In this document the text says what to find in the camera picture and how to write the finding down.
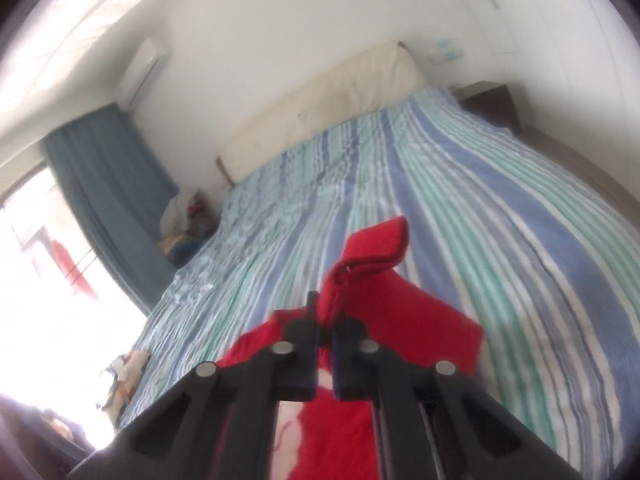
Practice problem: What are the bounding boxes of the dark wooden nightstand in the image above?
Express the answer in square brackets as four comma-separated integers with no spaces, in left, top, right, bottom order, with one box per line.
[452,80,522,133]

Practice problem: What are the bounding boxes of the pile of clothes by bed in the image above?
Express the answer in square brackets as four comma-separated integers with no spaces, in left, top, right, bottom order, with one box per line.
[158,188,218,269]

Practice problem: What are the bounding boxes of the items on window sill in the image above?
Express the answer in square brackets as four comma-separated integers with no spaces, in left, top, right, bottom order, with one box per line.
[102,350,150,426]

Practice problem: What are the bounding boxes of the blue window curtain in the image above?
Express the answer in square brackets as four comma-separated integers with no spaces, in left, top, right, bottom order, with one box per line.
[41,104,178,315]

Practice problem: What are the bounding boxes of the cream padded headboard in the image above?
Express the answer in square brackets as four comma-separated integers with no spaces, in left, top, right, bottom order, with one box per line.
[216,40,427,186]

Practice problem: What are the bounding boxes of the red knit sweater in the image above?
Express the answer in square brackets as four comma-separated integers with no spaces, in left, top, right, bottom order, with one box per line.
[214,214,486,480]

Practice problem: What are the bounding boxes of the white built-in wardrobe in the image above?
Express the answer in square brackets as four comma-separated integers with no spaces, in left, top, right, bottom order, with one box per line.
[462,0,639,224]

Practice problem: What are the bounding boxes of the white wall air conditioner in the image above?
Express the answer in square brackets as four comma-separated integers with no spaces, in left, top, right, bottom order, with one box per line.
[115,37,169,112]

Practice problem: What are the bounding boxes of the blue green striped bedspread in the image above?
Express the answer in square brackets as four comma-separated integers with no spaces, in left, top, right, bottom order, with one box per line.
[119,89,639,479]

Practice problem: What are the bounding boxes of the white wall socket panel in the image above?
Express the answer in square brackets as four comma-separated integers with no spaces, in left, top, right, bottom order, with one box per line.
[427,39,463,65]

